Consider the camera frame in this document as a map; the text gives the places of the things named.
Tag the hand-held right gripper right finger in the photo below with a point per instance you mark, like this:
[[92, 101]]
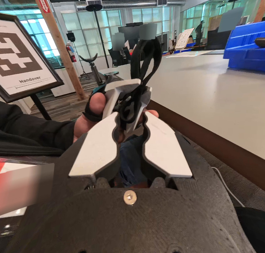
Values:
[[167, 151]]

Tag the wooden pillar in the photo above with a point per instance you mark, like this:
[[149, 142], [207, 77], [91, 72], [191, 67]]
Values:
[[58, 39]]

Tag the person's left forearm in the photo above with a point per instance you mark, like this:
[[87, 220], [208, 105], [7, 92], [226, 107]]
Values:
[[31, 133]]

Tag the person's left hand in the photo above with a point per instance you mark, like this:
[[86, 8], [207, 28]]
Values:
[[97, 104]]

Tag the white poster board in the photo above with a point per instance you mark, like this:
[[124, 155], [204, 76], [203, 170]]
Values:
[[184, 38]]

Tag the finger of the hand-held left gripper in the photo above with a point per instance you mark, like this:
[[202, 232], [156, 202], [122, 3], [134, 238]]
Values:
[[116, 87], [142, 106]]

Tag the red fire extinguisher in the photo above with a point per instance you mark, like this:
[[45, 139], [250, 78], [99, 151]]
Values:
[[71, 52]]

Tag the black screen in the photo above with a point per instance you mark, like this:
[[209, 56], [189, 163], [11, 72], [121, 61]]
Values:
[[129, 32]]

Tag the framed marker sign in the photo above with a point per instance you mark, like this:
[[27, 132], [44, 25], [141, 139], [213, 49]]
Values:
[[20, 56]]

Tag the black speaker on tripod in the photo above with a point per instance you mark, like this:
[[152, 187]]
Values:
[[70, 36]]

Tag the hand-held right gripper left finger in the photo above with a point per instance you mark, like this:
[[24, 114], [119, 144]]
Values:
[[95, 151]]

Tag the blue plastic bin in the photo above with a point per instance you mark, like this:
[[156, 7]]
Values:
[[244, 56]]

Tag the person's blue jeans leg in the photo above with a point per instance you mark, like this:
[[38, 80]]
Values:
[[130, 159]]

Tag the black saddle stool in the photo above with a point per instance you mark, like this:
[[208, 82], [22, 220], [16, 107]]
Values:
[[94, 68]]

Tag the black floor lamp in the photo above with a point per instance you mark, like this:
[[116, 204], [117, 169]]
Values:
[[99, 29]]

